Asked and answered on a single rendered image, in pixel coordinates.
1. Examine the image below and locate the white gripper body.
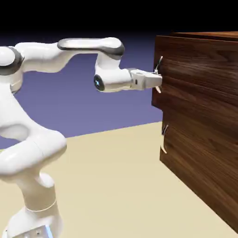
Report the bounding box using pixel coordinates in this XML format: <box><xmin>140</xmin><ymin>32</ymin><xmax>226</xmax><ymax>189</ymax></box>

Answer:
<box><xmin>143</xmin><ymin>71</ymin><xmax>163</xmax><ymax>89</ymax></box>

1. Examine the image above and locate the curved metal door handle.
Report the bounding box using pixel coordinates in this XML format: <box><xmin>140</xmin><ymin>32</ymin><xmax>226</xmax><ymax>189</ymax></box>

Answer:
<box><xmin>160</xmin><ymin>124</ymin><xmax>169</xmax><ymax>154</ymax></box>
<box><xmin>153</xmin><ymin>56</ymin><xmax>164</xmax><ymax>94</ymax></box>

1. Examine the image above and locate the dark wood cabinet door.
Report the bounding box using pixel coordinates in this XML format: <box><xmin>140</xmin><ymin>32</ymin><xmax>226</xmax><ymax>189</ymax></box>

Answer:
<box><xmin>152</xmin><ymin>35</ymin><xmax>238</xmax><ymax>119</ymax></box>

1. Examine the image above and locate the dark wood cabinet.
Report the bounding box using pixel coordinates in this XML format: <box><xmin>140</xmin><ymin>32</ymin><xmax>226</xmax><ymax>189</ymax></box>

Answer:
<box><xmin>159</xmin><ymin>31</ymin><xmax>238</xmax><ymax>234</ymax></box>

